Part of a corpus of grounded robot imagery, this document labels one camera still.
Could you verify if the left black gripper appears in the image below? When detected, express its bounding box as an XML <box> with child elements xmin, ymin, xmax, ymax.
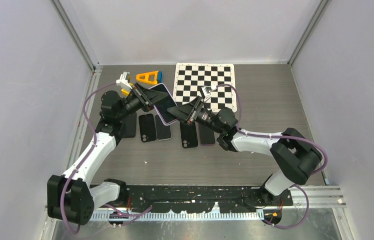
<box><xmin>118</xmin><ymin>83</ymin><xmax>169</xmax><ymax>122</ymax></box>

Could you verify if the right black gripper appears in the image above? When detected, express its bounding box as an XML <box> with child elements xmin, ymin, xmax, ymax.
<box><xmin>168</xmin><ymin>95</ymin><xmax>224</xmax><ymax>134</ymax></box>

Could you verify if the phone with white edge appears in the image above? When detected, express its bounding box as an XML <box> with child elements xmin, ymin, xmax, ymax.
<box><xmin>149</xmin><ymin>83</ymin><xmax>177</xmax><ymax>126</ymax></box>

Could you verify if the white edged bare phone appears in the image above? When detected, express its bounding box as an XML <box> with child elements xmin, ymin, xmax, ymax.
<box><xmin>155</xmin><ymin>115</ymin><xmax>172</xmax><ymax>141</ymax></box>

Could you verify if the purple edged bare phone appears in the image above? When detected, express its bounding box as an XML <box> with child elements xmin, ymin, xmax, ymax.
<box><xmin>199</xmin><ymin>124</ymin><xmax>216</xmax><ymax>146</ymax></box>

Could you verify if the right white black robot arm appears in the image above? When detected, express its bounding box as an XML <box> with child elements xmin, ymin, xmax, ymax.
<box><xmin>167</xmin><ymin>97</ymin><xmax>323</xmax><ymax>205</ymax></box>

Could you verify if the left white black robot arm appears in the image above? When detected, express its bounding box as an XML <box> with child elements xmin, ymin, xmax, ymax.
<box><xmin>47</xmin><ymin>83</ymin><xmax>169</xmax><ymax>226</ymax></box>

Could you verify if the black phone on table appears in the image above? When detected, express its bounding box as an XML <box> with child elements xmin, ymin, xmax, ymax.
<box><xmin>123</xmin><ymin>113</ymin><xmax>137</xmax><ymax>138</ymax></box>

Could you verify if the orange triangle toy block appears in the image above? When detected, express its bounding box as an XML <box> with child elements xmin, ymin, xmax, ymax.
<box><xmin>136</xmin><ymin>70</ymin><xmax>163</xmax><ymax>86</ymax></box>

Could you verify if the yellow red blue toy block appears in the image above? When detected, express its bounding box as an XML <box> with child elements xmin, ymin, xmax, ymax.
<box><xmin>121</xmin><ymin>88</ymin><xmax>130</xmax><ymax>96</ymax></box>

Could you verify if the black white checkerboard mat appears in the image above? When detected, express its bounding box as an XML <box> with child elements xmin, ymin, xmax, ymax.
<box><xmin>172</xmin><ymin>63</ymin><xmax>237</xmax><ymax>114</ymax></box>

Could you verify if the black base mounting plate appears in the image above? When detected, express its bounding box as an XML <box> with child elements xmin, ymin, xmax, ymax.
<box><xmin>109</xmin><ymin>185</ymin><xmax>293</xmax><ymax>214</ymax></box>

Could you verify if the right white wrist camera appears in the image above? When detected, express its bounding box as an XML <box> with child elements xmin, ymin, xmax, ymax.
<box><xmin>200</xmin><ymin>85</ymin><xmax>217</xmax><ymax>103</ymax></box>

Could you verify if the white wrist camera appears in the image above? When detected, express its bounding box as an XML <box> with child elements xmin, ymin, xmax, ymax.
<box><xmin>200</xmin><ymin>85</ymin><xmax>217</xmax><ymax>103</ymax></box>
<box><xmin>116</xmin><ymin>71</ymin><xmax>132</xmax><ymax>93</ymax></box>

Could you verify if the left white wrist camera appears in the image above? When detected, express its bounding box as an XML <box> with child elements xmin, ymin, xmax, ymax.
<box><xmin>116</xmin><ymin>71</ymin><xmax>132</xmax><ymax>93</ymax></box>

